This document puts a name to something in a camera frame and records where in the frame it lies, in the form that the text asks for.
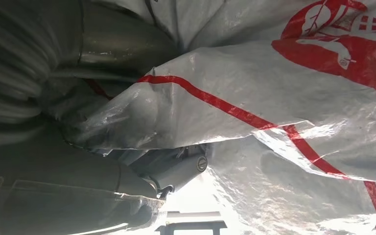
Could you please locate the dark metal frame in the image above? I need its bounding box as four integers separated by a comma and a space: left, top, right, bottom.
155, 211, 228, 235

